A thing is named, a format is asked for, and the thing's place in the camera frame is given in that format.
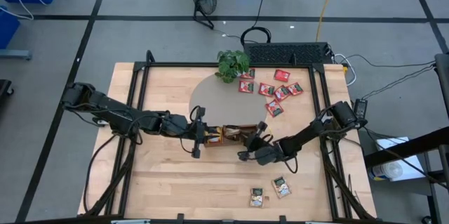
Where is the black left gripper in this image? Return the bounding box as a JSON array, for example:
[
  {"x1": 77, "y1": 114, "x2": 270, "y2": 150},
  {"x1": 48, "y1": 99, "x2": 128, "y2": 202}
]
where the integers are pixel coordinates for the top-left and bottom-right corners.
[{"x1": 170, "y1": 106, "x2": 220, "y2": 159}]

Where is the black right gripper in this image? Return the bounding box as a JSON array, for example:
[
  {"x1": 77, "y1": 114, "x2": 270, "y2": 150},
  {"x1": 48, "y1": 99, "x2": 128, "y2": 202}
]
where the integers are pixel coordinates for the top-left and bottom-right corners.
[{"x1": 238, "y1": 121, "x2": 282, "y2": 166}]

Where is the orange mango tea packet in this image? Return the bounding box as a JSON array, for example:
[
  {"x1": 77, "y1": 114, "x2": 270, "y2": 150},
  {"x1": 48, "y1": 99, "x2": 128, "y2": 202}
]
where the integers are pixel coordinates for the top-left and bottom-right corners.
[{"x1": 206, "y1": 127, "x2": 224, "y2": 145}]

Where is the wooden three-compartment tray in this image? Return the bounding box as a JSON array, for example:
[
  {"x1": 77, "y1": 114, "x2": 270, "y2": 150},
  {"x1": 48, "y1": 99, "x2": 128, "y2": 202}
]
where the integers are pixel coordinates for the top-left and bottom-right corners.
[{"x1": 204, "y1": 124, "x2": 260, "y2": 148}]

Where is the grey round mat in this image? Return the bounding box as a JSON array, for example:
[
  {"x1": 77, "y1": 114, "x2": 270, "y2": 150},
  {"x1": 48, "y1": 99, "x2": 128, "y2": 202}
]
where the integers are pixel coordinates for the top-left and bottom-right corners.
[{"x1": 188, "y1": 72, "x2": 269, "y2": 127}]

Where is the green potted plant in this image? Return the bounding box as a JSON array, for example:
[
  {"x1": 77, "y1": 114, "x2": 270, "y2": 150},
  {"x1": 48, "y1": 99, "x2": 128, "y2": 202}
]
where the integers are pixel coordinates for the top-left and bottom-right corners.
[{"x1": 214, "y1": 49, "x2": 250, "y2": 84}]

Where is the black mesh computer case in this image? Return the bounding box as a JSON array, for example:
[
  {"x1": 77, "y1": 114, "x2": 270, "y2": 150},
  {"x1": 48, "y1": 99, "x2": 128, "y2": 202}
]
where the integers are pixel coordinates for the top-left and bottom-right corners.
[{"x1": 243, "y1": 41, "x2": 334, "y2": 66}]

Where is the black power adapter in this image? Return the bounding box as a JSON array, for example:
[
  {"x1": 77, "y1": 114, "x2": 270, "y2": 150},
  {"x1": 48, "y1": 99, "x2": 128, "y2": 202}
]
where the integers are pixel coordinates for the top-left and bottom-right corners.
[{"x1": 353, "y1": 98, "x2": 369, "y2": 119}]

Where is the white round canister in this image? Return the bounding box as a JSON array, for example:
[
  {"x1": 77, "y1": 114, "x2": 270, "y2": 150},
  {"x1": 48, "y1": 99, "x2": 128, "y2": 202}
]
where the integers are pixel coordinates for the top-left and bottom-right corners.
[{"x1": 368, "y1": 160, "x2": 404, "y2": 182}]

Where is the black metal cart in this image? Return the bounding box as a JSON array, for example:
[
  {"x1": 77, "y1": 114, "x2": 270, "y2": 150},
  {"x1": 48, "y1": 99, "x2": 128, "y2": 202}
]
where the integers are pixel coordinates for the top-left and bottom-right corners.
[{"x1": 363, "y1": 52, "x2": 449, "y2": 224}]

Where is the white box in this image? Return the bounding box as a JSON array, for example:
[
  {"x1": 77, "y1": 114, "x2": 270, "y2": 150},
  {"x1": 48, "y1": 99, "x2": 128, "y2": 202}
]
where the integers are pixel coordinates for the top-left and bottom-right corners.
[{"x1": 368, "y1": 138, "x2": 426, "y2": 183}]

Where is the grey metal foot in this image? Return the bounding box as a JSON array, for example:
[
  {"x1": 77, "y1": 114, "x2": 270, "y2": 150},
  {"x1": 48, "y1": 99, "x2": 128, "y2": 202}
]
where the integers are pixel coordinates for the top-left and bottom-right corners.
[{"x1": 0, "y1": 48, "x2": 32, "y2": 60}]

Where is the black metal table frame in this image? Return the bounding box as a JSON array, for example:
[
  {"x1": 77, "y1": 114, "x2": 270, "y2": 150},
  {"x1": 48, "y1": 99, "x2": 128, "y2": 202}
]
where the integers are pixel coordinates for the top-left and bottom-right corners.
[{"x1": 83, "y1": 50, "x2": 378, "y2": 224}]

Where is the black looped cable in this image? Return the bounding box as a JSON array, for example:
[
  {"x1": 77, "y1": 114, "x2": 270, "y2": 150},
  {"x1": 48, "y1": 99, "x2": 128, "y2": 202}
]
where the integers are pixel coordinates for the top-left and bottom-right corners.
[{"x1": 240, "y1": 0, "x2": 273, "y2": 46}]

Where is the white cable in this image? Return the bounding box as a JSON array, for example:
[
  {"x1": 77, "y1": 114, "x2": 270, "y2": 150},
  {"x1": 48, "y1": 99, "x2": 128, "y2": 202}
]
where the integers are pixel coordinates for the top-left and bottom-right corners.
[{"x1": 333, "y1": 53, "x2": 357, "y2": 87}]

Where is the yellow cable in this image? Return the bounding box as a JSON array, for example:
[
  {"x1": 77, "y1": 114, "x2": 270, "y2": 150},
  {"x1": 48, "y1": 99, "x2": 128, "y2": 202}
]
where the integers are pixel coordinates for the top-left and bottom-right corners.
[{"x1": 315, "y1": 0, "x2": 341, "y2": 42}]

